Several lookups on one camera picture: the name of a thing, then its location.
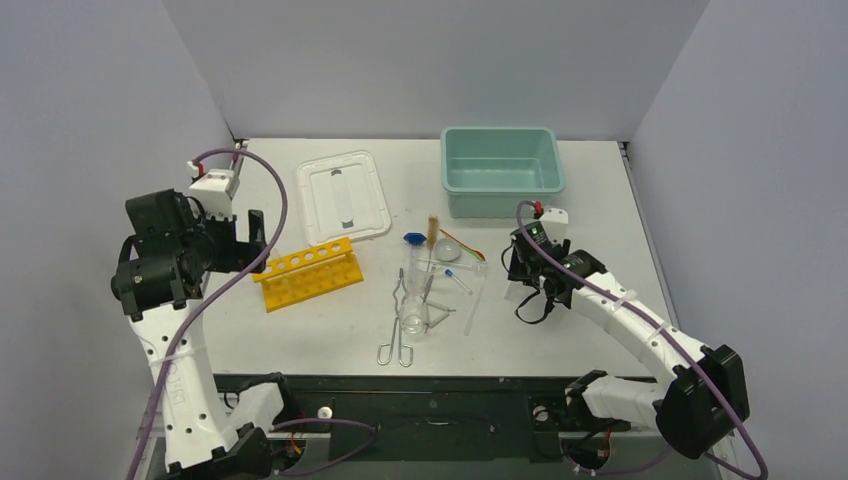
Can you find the yellow test tube rack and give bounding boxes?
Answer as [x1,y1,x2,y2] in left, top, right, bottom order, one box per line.
[252,237,364,313]

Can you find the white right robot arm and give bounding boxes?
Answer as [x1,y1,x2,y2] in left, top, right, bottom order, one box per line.
[508,221,750,459]

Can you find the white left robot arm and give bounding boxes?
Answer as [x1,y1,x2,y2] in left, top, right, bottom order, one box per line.
[111,187,299,479]

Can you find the red yellow plastic spatula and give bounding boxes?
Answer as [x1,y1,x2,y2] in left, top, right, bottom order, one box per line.
[439,229,486,262]

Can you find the white plastic bin lid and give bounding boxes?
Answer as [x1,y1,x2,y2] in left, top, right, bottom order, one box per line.
[296,150,391,246]

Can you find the glass watch dish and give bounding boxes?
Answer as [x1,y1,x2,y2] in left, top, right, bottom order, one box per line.
[433,238,462,262]

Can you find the teal plastic bin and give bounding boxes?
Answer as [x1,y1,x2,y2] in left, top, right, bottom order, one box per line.
[440,127,565,218]

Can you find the brown test tube brush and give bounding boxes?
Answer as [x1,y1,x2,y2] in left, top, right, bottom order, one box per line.
[425,215,440,273]

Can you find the blue funnel on stem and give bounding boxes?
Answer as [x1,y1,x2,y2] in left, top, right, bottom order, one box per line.
[403,232,427,295]

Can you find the small glass beaker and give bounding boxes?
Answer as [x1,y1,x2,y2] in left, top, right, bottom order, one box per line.
[400,301,428,335]

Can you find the metal crucible tongs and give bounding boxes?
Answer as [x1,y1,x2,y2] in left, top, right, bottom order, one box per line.
[376,268,414,368]

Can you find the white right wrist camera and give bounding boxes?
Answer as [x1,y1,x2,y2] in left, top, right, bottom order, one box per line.
[533,201,569,229]

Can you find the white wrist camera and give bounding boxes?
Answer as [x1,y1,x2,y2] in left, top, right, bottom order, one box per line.
[187,161,240,221]
[533,201,569,229]

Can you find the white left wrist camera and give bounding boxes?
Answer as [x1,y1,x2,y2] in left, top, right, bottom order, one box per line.
[187,161,240,221]

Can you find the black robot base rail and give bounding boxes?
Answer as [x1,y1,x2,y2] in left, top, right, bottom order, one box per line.
[218,374,631,465]

